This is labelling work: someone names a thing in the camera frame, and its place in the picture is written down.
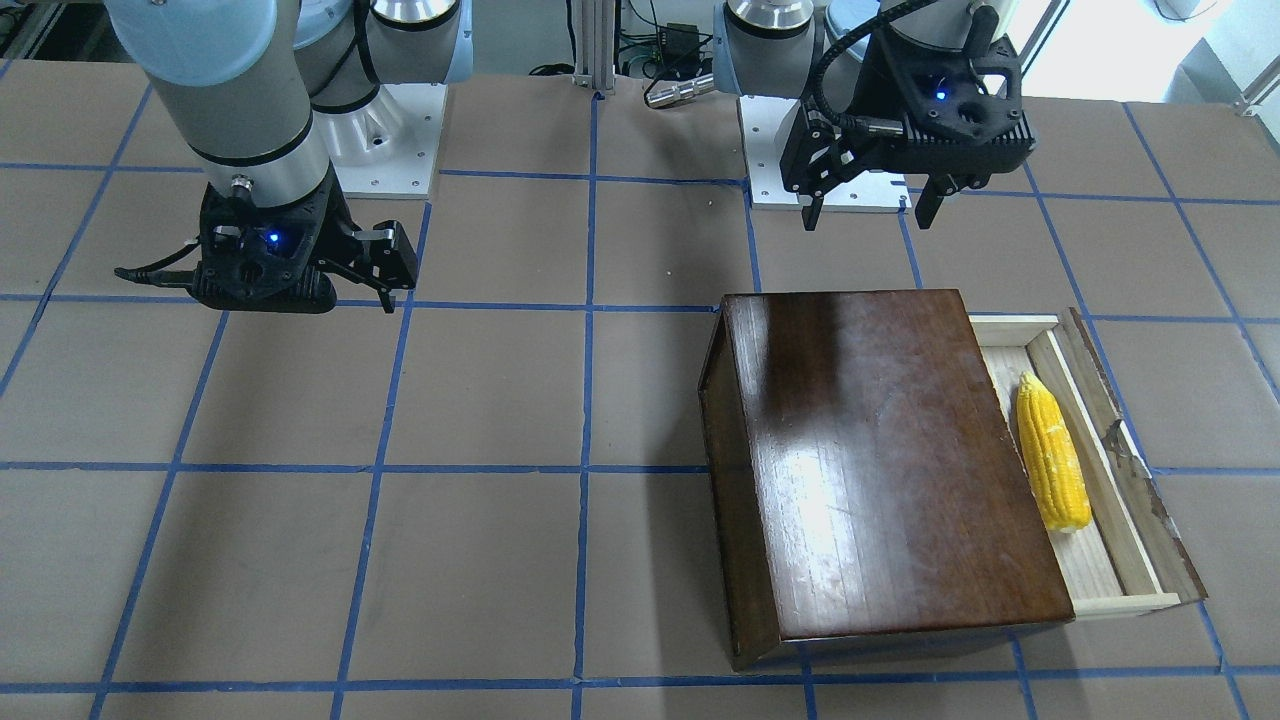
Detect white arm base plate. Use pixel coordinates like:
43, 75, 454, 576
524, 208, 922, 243
314, 85, 449, 200

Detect dark brown wooden drawer box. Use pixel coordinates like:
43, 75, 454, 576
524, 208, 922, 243
698, 290, 1076, 673

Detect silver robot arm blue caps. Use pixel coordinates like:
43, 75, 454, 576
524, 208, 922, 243
106, 1, 474, 314

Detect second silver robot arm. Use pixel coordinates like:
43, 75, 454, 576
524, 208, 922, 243
714, 1, 1037, 231

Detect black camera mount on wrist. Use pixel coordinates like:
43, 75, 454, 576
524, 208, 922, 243
114, 172, 349, 314

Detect light wood drawer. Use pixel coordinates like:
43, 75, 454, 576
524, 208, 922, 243
969, 307, 1208, 620

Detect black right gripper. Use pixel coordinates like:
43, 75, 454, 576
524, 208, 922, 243
320, 179, 419, 314

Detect aluminium frame post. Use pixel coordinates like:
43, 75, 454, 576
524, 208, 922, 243
568, 1, 620, 99

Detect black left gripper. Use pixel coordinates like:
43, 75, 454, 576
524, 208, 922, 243
780, 106, 963, 232

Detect yellow corn cob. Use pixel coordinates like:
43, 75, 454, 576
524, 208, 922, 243
1015, 372, 1092, 534

